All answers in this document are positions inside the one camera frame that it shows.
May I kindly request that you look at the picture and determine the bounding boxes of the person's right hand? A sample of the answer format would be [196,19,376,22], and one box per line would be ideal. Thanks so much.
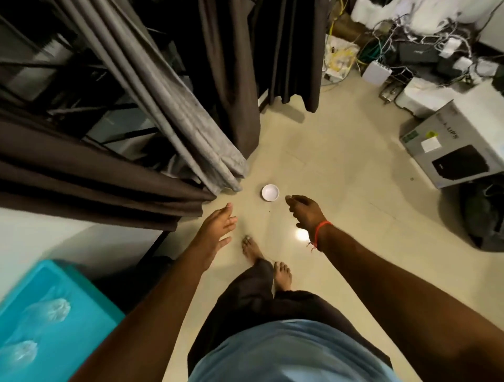
[285,195,334,245]

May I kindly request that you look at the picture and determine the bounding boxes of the person's left hand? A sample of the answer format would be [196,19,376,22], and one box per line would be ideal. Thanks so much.
[187,203,238,273]

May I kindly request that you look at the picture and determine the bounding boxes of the person's right forearm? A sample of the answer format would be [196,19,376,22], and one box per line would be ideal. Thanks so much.
[315,224,504,382]

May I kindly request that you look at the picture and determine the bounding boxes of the person's left forearm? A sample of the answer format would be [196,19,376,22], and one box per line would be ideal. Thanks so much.
[70,252,205,382]

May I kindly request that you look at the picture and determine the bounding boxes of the person's left foot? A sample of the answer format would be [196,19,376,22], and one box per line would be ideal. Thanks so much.
[241,235,265,265]

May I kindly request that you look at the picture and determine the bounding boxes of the person's foot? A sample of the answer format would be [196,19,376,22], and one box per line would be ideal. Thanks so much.
[273,261,293,292]
[241,235,265,265]

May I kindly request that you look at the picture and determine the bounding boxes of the person's right foot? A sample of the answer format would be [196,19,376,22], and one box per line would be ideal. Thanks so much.
[273,261,293,292]

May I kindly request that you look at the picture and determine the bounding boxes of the black trousers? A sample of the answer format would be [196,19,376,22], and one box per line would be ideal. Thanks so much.
[187,258,394,377]

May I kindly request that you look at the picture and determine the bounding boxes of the light blue shirt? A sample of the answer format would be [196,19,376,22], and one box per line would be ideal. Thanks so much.
[188,319,403,382]

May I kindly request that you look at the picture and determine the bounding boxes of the bundled dark brown curtain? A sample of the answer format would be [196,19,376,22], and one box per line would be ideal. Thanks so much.
[0,103,217,232]

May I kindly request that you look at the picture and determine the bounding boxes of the grey curtain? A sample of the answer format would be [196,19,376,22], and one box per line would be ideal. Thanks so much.
[50,0,250,196]

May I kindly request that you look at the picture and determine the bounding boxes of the small metal framed device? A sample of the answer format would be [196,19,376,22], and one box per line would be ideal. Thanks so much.
[379,80,405,104]

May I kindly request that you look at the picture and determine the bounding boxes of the white square network box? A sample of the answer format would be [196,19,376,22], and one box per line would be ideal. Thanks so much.
[361,60,393,87]

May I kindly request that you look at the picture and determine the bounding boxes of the yellow and white plastic bag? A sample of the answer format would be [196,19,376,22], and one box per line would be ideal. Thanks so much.
[322,34,360,82]

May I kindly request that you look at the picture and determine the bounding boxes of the long dark brown curtain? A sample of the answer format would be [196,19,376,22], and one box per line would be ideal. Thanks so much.
[173,0,261,160]

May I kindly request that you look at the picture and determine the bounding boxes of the short dark brown curtain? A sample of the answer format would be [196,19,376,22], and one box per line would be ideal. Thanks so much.
[252,0,330,114]

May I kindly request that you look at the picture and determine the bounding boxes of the teal plastic container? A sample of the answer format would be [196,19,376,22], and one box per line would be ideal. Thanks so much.
[0,259,126,382]

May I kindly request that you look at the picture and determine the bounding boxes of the white appliance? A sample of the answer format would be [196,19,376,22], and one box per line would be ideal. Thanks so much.
[395,77,457,119]

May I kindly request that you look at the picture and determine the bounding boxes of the black bag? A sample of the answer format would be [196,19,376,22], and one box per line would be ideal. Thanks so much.
[458,177,504,253]

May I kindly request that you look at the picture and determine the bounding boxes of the grey printed cardboard box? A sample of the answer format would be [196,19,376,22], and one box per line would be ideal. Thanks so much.
[399,81,504,190]

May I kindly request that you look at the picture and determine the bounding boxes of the clear plastic bottle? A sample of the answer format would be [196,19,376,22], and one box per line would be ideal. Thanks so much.
[16,298,72,337]
[0,340,39,372]

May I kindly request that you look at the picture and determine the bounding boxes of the black flat electronic device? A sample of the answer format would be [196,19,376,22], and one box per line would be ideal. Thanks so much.
[397,41,442,66]

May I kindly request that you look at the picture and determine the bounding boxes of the white power adapter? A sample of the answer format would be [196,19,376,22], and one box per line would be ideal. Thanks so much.
[438,37,462,59]

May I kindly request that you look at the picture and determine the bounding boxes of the dark metal rack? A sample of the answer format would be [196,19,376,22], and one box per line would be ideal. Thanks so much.
[0,0,190,162]

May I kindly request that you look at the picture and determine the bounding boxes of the white cloth heap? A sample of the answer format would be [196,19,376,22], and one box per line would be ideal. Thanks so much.
[350,0,504,37]

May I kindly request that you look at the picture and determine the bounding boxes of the red thread bracelet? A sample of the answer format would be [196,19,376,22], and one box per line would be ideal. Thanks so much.
[307,221,334,252]

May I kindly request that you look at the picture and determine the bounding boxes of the tangle of cables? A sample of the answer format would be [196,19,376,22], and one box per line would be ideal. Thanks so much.
[354,12,498,89]

